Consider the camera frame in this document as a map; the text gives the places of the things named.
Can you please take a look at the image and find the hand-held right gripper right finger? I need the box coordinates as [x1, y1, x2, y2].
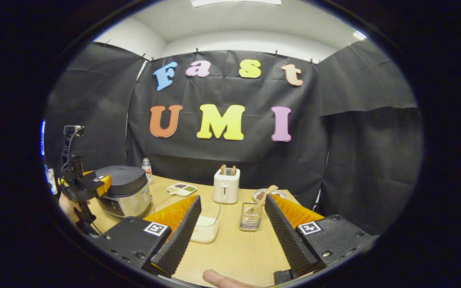
[265, 194, 375, 277]

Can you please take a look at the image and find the long ceiling light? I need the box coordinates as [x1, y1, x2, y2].
[190, 0, 282, 6]

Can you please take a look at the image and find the white divided condiment dish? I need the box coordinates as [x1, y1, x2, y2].
[166, 183, 198, 197]

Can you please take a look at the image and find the small clear bottle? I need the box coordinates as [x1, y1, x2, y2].
[142, 158, 153, 184]

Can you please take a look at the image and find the black backdrop cloth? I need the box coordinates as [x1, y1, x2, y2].
[42, 40, 423, 236]

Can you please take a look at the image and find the silver black rice cooker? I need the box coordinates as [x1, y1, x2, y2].
[90, 165, 152, 219]

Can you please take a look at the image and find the clear plastic rice container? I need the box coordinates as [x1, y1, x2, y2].
[154, 195, 221, 244]

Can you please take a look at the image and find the white toaster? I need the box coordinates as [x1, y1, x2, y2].
[213, 168, 241, 204]

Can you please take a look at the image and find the white round plate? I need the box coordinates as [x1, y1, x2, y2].
[253, 188, 288, 202]

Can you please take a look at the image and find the clear chopstick holder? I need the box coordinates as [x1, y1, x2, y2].
[239, 202, 263, 232]

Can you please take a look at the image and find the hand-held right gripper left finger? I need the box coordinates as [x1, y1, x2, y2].
[94, 195, 202, 278]

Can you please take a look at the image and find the wooden spoon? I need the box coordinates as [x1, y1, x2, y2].
[247, 185, 279, 216]

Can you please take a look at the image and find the white rice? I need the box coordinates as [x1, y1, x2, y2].
[192, 216, 219, 242]

